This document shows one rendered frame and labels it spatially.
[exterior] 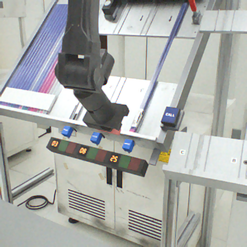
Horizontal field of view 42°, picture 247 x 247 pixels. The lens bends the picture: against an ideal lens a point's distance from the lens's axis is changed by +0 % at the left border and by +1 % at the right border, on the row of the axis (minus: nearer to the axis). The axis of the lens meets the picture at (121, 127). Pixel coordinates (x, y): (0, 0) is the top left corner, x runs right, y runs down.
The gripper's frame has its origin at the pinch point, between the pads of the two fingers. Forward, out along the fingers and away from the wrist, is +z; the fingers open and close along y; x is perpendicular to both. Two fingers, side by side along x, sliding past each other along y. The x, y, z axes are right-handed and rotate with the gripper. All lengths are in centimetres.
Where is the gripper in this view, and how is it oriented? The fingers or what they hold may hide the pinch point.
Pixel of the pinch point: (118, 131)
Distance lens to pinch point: 83.5
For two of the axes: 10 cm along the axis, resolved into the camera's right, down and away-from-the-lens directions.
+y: -8.6, -1.7, 4.8
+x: -3.7, 8.6, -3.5
